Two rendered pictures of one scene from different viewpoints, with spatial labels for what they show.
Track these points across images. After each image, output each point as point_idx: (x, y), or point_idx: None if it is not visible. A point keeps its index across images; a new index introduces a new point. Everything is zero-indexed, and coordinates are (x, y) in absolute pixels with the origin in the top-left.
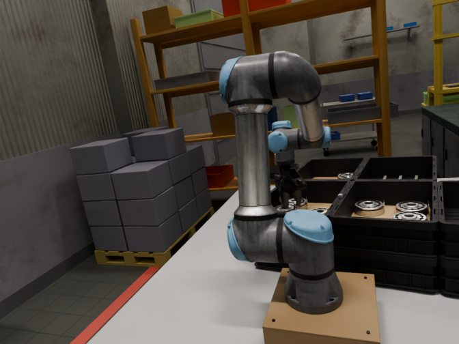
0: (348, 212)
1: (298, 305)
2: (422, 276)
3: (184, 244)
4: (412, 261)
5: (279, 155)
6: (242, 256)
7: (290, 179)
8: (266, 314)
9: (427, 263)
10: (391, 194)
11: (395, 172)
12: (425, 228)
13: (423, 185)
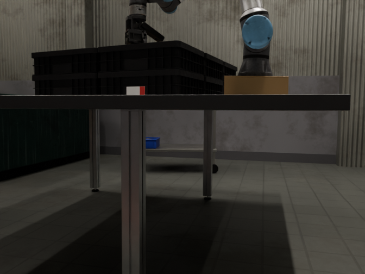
0: None
1: (271, 74)
2: (220, 91)
3: (85, 95)
4: (220, 82)
5: (144, 8)
6: (271, 37)
7: (156, 31)
8: (278, 76)
9: (222, 83)
10: None
11: None
12: (222, 63)
13: None
